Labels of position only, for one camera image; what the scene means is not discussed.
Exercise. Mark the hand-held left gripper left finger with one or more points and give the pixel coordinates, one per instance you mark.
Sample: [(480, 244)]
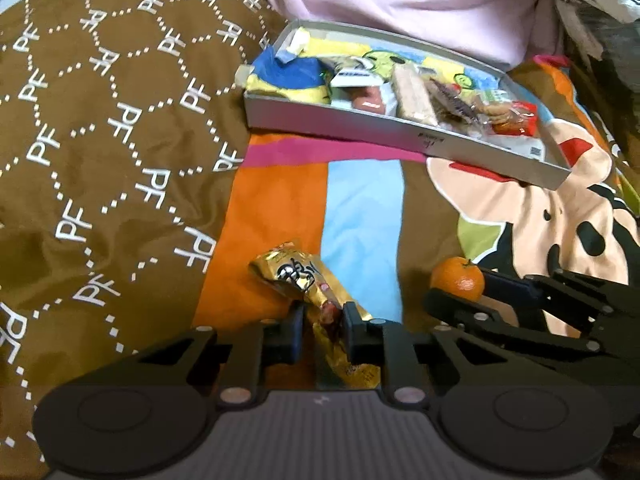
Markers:
[(294, 332)]

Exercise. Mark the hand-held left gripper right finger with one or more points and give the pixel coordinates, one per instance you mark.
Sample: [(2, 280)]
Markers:
[(354, 332)]

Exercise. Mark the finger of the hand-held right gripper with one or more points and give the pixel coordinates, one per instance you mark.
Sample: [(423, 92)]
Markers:
[(507, 287), (450, 310)]

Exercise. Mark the tangerine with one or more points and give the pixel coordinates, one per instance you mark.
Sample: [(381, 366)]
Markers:
[(457, 280)]

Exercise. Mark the gold snack packet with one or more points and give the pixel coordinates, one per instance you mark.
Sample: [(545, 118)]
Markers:
[(285, 272)]

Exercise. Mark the red spicy snack packet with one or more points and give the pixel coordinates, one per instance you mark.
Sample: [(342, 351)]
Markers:
[(520, 117)]

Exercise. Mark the round biscuit packet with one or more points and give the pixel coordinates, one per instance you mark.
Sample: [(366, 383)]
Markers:
[(492, 110)]

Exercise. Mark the clear nut snack packet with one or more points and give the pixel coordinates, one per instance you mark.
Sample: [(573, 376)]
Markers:
[(452, 102)]

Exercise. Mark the grey tray box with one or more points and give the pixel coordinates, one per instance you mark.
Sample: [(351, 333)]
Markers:
[(350, 125)]

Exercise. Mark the rice cracker bar packet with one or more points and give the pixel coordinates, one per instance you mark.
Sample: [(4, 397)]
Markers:
[(412, 92)]

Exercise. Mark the sausage packet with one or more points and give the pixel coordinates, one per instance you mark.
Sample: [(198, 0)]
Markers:
[(367, 97)]

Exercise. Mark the cartoon printed blanket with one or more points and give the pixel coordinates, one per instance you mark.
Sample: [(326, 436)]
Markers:
[(360, 200)]

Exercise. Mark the brown patterned pillow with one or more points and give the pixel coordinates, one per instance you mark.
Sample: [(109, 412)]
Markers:
[(100, 160)]

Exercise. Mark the plastic bag of clothes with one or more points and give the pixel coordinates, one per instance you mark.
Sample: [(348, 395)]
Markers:
[(595, 20)]

